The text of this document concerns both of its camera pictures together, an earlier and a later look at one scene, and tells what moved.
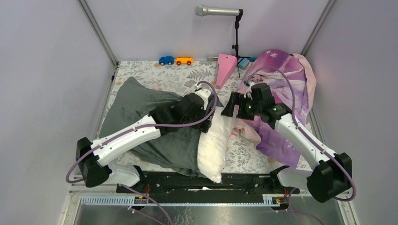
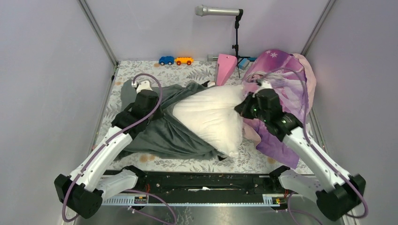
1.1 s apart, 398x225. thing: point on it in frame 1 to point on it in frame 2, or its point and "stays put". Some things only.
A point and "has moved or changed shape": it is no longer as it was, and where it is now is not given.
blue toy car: (166, 60) stays put
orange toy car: (179, 60) stays put
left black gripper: (202, 126) to (158, 114)
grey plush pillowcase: (133, 102) has moved or changed shape
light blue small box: (243, 63) stays put
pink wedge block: (226, 63) stays put
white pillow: (211, 145) has moved or changed shape
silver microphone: (202, 10) stays put
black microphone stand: (236, 46) stays put
